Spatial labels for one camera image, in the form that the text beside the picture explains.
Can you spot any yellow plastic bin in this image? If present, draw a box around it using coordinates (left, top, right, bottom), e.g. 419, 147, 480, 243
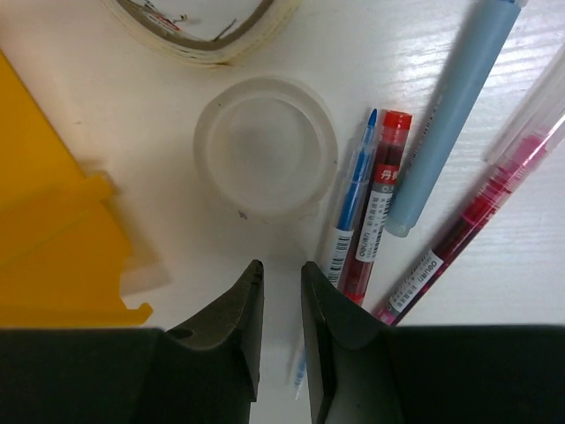
1, 59, 153, 328

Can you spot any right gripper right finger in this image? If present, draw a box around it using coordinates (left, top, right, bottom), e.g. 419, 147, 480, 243
301, 262, 564, 423

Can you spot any small white tape roll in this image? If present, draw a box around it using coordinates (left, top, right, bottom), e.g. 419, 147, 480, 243
192, 76, 338, 223

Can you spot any blue highlighter pen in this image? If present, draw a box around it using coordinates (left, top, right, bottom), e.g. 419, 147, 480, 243
386, 1, 526, 238

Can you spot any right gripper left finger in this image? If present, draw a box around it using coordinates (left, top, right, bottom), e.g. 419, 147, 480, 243
1, 260, 264, 423

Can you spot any tan tape roll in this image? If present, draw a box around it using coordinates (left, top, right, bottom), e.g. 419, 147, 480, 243
103, 1, 301, 67

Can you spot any red ink pen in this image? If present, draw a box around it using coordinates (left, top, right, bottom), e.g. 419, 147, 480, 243
339, 110, 412, 306

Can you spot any blue ink pen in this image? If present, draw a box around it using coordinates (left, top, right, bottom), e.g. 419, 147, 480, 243
290, 108, 379, 401

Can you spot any magenta ink pen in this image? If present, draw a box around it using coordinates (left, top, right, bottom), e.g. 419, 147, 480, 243
372, 48, 564, 326

